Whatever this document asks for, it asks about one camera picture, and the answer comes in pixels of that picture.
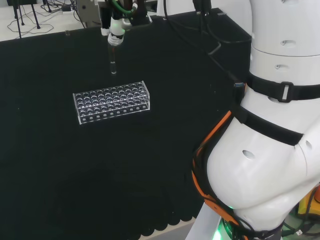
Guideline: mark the small clear plastic clip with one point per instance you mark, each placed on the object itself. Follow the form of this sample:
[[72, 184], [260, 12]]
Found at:
[[67, 32]]

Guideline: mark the black bench cloth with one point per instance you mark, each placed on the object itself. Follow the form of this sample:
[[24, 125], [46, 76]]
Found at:
[[75, 162]]

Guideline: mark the short black tripod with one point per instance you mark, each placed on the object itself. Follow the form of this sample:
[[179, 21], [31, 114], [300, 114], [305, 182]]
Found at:
[[48, 6]]

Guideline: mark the tall black tripod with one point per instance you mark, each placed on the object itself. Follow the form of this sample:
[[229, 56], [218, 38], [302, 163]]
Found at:
[[18, 25]]

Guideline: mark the yellow stop button box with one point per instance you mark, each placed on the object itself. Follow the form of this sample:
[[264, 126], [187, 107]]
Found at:
[[306, 205]]

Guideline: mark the clear glass test tube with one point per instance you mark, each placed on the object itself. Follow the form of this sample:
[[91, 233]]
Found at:
[[113, 60]]

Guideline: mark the white power strip with adapter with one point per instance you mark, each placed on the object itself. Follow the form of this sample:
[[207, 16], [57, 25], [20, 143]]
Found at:
[[67, 10]]

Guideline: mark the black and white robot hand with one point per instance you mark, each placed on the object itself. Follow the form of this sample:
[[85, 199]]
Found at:
[[116, 27]]

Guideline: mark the clear plastic test tube rack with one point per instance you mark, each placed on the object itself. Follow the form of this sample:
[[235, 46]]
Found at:
[[112, 102]]

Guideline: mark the grey metal equipment box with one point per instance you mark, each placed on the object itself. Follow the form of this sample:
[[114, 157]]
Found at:
[[87, 12]]

